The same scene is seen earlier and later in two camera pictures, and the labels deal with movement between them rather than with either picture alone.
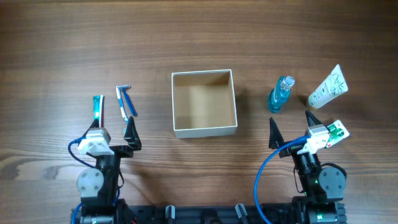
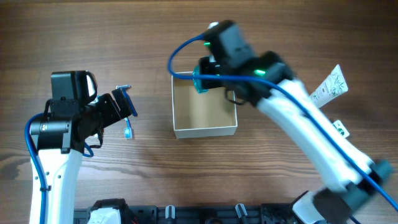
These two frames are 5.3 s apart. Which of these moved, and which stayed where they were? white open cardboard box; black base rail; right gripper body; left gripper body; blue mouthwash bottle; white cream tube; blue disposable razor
Moved: blue mouthwash bottle; left gripper body; right gripper body
Stayed: white cream tube; blue disposable razor; white open cardboard box; black base rail
